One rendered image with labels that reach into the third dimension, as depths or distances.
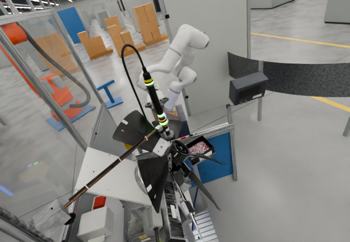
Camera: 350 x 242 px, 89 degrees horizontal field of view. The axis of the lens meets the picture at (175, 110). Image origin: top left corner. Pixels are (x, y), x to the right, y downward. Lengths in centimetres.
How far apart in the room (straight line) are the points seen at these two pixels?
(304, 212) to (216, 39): 228
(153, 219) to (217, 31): 250
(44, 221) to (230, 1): 282
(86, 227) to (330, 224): 194
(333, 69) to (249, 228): 177
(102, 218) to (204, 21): 247
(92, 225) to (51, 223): 44
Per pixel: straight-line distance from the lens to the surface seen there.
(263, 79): 152
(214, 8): 281
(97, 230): 129
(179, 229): 93
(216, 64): 299
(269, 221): 214
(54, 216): 89
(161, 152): 102
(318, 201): 233
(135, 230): 131
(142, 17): 894
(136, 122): 103
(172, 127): 123
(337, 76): 251
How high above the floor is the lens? 195
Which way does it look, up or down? 34 degrees down
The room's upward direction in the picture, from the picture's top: 17 degrees counter-clockwise
